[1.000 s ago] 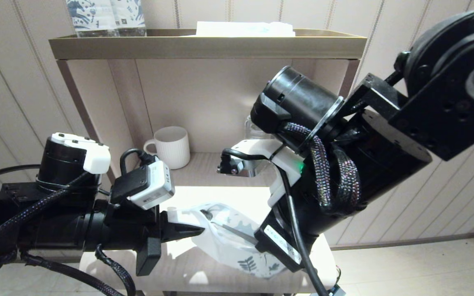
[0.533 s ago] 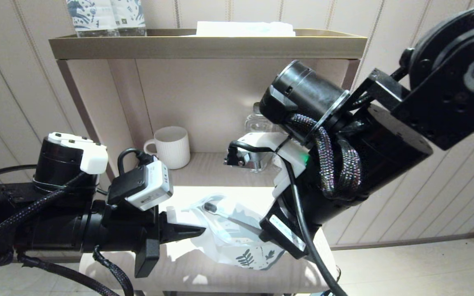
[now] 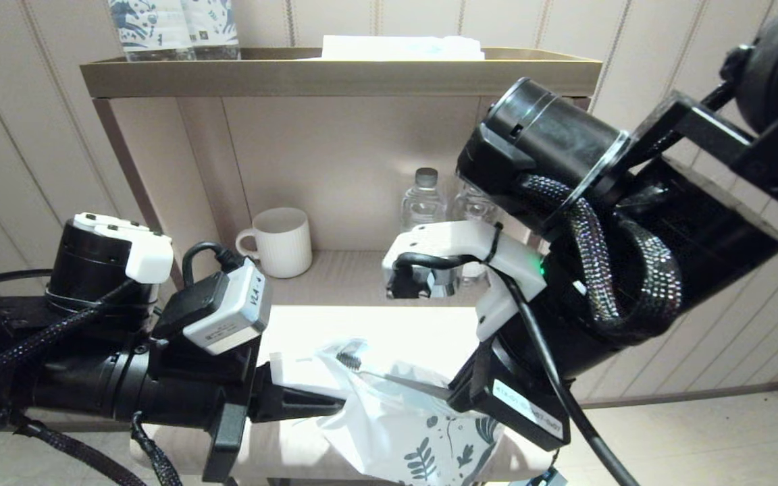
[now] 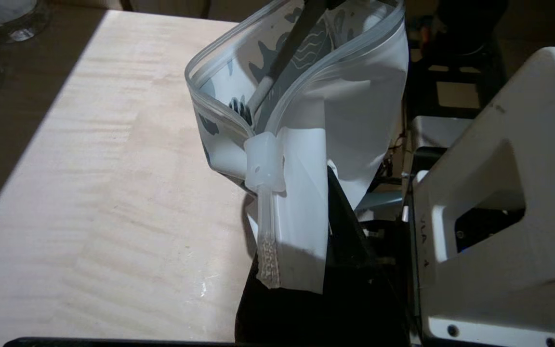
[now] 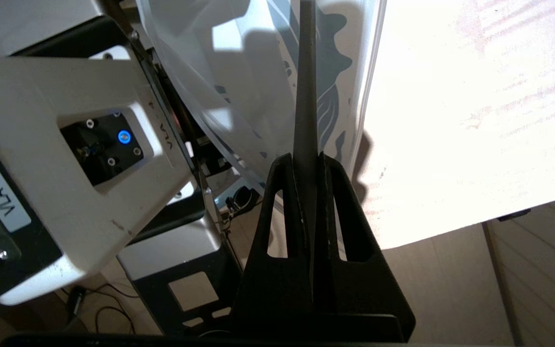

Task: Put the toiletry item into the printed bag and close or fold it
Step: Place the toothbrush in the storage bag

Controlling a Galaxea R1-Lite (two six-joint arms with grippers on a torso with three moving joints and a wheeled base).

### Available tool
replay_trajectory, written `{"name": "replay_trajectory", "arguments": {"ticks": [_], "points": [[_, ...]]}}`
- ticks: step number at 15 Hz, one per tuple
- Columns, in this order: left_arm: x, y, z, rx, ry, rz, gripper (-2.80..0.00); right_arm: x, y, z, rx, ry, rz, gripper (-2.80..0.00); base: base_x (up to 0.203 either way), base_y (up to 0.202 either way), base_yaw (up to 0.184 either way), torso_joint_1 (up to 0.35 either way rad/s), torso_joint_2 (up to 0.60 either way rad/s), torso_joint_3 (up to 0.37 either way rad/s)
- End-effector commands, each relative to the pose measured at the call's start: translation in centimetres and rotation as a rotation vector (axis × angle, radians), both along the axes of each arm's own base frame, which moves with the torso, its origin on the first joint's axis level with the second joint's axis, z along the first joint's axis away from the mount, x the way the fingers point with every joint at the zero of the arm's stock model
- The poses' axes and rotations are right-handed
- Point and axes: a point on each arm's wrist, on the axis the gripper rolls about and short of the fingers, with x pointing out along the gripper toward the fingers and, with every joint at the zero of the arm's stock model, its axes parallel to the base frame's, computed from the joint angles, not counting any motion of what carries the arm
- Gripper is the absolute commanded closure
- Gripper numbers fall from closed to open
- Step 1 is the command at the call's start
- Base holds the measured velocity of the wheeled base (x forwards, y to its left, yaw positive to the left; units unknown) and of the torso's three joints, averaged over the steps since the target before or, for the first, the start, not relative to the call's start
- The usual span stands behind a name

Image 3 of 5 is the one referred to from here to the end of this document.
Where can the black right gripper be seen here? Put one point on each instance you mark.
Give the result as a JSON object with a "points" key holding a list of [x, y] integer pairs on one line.
{"points": [[517, 358]]}

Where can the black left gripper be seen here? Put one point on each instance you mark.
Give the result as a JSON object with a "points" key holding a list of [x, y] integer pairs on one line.
{"points": [[159, 398]]}

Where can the grey toothbrush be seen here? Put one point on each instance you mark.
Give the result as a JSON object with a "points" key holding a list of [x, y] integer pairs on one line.
{"points": [[348, 360]]}

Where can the white floral zip pouch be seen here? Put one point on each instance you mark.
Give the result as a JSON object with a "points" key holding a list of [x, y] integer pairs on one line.
{"points": [[389, 432]]}

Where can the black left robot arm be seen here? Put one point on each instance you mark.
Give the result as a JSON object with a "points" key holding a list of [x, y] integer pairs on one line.
{"points": [[92, 270]]}

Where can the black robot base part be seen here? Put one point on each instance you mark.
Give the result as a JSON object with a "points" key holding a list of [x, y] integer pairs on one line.
{"points": [[544, 478]]}

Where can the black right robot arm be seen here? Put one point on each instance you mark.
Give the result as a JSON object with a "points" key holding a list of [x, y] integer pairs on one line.
{"points": [[551, 135]]}

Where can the white ribbed mug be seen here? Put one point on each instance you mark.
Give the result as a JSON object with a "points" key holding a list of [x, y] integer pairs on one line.
{"points": [[284, 243]]}

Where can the clear plastic water bottle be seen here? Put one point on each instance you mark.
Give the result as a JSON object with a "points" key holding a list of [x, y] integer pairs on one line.
{"points": [[423, 202], [473, 209]]}

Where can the beige wooden shelf cabinet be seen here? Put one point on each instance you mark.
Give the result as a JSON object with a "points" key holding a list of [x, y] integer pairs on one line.
{"points": [[348, 77]]}

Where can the white blue tissue pack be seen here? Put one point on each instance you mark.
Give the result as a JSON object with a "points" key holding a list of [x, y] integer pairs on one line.
{"points": [[396, 48]]}

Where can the white blue patterned pouch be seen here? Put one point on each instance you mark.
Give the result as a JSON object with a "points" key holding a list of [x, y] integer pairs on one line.
{"points": [[149, 30], [213, 27]]}

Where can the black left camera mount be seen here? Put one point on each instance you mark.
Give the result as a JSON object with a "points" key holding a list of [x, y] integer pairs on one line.
{"points": [[193, 364]]}

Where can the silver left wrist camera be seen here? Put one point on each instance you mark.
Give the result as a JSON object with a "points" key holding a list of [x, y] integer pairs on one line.
{"points": [[227, 317]]}

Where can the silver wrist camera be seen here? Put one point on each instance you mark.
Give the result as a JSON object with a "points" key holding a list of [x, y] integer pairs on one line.
{"points": [[443, 283], [227, 317]]}

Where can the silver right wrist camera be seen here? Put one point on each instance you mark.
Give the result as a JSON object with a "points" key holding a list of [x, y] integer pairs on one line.
{"points": [[443, 283]]}

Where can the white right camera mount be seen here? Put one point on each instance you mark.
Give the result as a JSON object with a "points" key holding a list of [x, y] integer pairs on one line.
{"points": [[456, 236]]}

